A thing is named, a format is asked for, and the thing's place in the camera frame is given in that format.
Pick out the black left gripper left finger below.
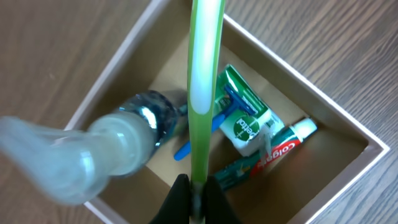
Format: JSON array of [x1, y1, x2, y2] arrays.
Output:
[[149, 174, 190, 224]]

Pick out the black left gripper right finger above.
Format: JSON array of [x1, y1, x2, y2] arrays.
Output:
[[203, 176, 242, 224]]

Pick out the green soap packet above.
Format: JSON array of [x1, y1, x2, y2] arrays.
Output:
[[214, 64, 285, 156]]

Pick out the blue pump bottle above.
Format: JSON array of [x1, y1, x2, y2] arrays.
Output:
[[1, 89, 187, 205]]

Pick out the blue disposable razor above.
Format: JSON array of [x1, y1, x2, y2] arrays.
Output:
[[174, 85, 255, 161]]

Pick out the teal toothpaste tube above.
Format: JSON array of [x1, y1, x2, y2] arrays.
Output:
[[213, 118, 317, 190]]

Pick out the green white toothbrush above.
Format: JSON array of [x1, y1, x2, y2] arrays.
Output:
[[187, 0, 225, 223]]

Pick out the white cardboard box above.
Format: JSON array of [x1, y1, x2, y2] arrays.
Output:
[[67, 1, 389, 223]]

